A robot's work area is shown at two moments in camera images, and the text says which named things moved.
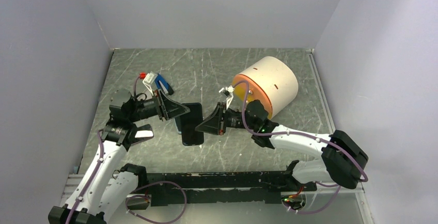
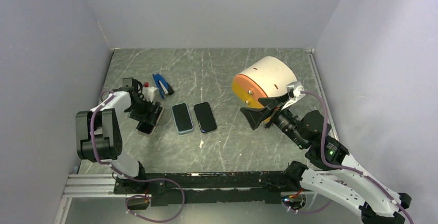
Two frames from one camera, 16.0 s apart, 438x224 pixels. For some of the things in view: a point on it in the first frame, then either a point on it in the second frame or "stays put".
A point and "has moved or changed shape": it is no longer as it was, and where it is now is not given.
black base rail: [170, 188] stays put
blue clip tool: [161, 83] stays put
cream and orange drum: [272, 80] stays put
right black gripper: [214, 124] to [254, 115]
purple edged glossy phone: [142, 133] has moved or changed shape
